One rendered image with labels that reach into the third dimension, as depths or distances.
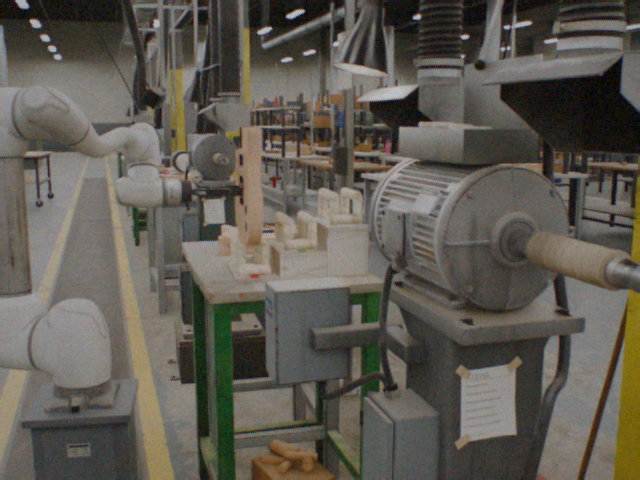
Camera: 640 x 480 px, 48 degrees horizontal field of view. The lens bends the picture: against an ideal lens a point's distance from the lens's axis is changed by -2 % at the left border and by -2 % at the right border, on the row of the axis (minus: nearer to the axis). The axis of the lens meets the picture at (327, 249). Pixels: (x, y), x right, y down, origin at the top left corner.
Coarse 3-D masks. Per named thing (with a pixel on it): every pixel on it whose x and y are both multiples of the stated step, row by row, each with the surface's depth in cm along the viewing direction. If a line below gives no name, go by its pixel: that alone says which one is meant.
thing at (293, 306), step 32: (288, 288) 145; (320, 288) 146; (288, 320) 144; (320, 320) 146; (288, 352) 146; (320, 352) 148; (288, 384) 147; (320, 384) 153; (352, 384) 146; (384, 384) 139
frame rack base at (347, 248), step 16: (320, 224) 249; (352, 224) 247; (320, 240) 250; (336, 240) 242; (352, 240) 243; (368, 240) 244; (336, 256) 243; (352, 256) 244; (368, 256) 245; (336, 272) 244; (352, 272) 245; (368, 272) 246
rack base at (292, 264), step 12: (276, 252) 244; (288, 252) 239; (300, 252) 239; (312, 252) 240; (324, 252) 241; (276, 264) 245; (288, 264) 239; (300, 264) 240; (312, 264) 241; (324, 264) 242; (288, 276) 240; (300, 276) 241; (312, 276) 242; (324, 276) 243
